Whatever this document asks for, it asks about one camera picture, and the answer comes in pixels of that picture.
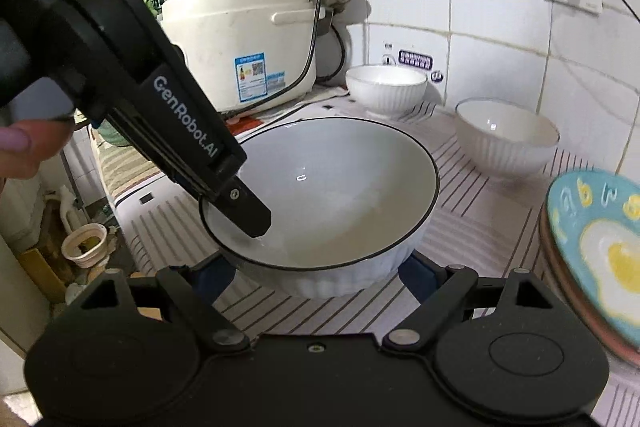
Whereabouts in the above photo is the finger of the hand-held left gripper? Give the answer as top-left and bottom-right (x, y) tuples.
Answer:
(200, 173), (274, 239)

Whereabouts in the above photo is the cream round plastic container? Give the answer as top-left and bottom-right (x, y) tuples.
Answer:
(61, 223), (109, 269)

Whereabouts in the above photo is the black rice cooker cable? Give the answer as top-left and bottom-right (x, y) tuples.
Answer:
(217, 0), (351, 114)

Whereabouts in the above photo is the dark wall sticker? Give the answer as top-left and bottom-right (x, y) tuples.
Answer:
(398, 50), (434, 70)

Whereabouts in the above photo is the striped white tablecloth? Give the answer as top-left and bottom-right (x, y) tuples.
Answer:
(112, 89), (640, 408)

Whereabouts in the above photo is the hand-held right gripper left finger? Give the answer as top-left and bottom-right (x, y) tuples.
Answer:
(70, 254), (251, 353)

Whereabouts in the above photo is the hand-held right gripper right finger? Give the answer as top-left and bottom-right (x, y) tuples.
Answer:
(382, 252), (563, 350)

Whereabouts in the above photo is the red striped cloth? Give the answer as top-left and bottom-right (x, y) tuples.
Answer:
(220, 87), (351, 142)

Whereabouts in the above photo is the person's left hand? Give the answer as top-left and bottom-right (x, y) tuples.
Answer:
(0, 113), (77, 182)

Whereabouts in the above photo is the white rice cooker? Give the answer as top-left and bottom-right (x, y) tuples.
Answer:
(160, 0), (335, 114)

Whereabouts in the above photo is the blue egg print plate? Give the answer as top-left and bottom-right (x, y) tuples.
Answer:
(545, 169), (640, 348)

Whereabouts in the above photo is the green striped towel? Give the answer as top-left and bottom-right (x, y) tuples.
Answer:
(97, 142), (161, 194)

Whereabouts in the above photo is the white ribbed bowl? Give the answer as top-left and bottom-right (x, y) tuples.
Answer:
(345, 65), (429, 118)
(199, 117), (441, 299)
(455, 99), (561, 178)

